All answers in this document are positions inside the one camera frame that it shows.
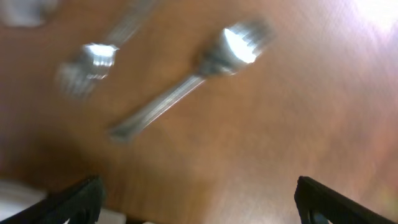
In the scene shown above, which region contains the white cutlery tray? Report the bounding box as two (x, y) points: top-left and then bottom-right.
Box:
(1, 180), (155, 224)

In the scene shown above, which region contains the silver fork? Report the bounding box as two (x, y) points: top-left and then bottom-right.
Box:
(57, 0), (161, 100)
(109, 19), (275, 142)

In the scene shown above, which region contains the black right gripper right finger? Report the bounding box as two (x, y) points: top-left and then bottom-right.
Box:
(294, 176), (395, 224)

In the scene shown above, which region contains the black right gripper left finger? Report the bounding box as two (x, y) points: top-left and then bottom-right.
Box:
(1, 175), (105, 224)

